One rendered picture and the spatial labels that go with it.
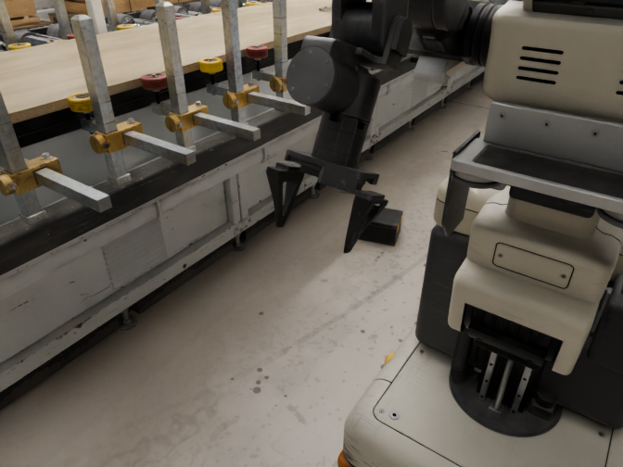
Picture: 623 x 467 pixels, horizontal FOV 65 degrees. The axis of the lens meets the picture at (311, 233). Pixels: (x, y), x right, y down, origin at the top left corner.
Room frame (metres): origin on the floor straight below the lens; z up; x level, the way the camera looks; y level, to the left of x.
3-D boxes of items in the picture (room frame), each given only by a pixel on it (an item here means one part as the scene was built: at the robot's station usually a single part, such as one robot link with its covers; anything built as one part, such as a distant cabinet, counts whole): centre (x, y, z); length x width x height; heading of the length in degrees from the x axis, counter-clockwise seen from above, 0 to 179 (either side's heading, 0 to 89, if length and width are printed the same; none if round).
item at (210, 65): (1.75, 0.35, 0.85); 0.08 x 0.08 x 0.11
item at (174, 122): (1.45, 0.38, 0.81); 0.14 x 0.06 x 0.05; 145
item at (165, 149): (1.23, 0.48, 0.82); 0.43 x 0.03 x 0.04; 55
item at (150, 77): (1.55, 0.50, 0.85); 0.08 x 0.08 x 0.11
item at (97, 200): (1.03, 0.62, 0.81); 0.43 x 0.03 x 0.04; 55
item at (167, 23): (1.43, 0.40, 0.89); 0.04 x 0.04 x 0.48; 55
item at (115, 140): (1.25, 0.53, 0.82); 0.14 x 0.06 x 0.05; 145
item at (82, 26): (1.23, 0.54, 0.89); 0.04 x 0.04 x 0.48; 55
